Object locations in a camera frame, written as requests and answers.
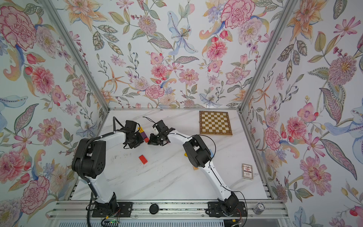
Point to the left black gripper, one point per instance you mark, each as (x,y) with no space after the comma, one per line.
(141,140)

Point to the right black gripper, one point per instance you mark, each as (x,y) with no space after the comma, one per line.
(152,140)

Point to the purple rectangular block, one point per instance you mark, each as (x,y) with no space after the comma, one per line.
(144,134)

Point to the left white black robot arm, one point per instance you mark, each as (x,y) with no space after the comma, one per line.
(89,162)

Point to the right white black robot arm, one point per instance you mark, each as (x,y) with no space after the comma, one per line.
(200,156)

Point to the red rectangular block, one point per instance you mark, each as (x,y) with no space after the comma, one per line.
(143,159)

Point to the wooden chessboard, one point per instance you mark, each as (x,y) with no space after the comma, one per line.
(214,123)

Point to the black round knob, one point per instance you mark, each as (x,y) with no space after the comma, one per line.
(153,209)

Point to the playing card box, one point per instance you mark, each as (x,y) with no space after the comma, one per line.
(247,171)

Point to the clear tape roll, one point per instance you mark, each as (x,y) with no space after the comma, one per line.
(259,208)

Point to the aluminium mounting rail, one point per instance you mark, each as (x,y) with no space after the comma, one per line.
(168,209)

